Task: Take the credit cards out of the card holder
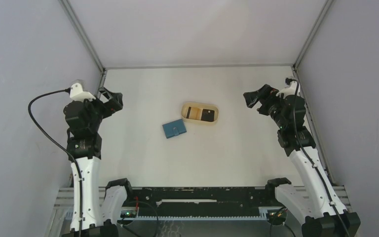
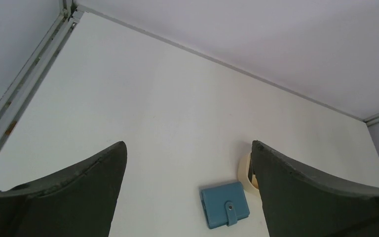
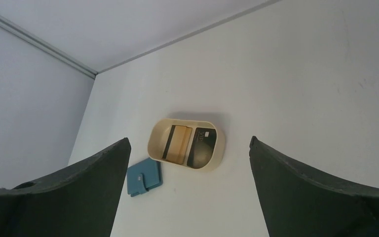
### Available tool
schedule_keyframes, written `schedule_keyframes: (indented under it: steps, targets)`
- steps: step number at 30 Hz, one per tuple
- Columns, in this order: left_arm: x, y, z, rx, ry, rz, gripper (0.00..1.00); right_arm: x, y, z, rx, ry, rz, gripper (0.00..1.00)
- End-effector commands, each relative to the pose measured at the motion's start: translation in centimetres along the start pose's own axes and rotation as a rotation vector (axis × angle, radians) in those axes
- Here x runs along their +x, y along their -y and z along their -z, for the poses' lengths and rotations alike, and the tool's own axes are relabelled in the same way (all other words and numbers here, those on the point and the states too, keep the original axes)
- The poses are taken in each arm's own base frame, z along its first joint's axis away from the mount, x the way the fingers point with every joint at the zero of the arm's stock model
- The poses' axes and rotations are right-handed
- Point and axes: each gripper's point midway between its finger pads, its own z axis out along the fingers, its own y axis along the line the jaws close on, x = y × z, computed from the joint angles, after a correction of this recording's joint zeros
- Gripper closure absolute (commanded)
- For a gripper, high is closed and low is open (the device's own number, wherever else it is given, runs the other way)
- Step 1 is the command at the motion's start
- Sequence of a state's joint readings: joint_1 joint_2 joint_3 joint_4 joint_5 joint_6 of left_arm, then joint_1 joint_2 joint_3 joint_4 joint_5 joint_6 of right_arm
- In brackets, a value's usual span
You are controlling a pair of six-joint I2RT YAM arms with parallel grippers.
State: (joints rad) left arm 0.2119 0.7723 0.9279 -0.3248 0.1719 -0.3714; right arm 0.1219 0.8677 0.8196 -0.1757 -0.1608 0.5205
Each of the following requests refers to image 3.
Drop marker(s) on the beige oval plastic tray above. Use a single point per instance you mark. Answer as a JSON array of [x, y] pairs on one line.
[[159, 136]]

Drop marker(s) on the blue leather card holder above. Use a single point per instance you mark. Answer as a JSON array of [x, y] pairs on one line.
[[143, 177]]

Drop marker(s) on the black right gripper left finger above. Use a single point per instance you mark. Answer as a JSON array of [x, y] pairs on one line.
[[80, 200]]

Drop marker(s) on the black VIP card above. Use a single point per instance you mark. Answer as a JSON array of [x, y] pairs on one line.
[[202, 147]]

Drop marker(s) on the gold card with black stripe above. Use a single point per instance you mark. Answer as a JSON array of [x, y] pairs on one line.
[[177, 144]]

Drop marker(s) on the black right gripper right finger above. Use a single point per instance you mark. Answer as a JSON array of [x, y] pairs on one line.
[[298, 200]]

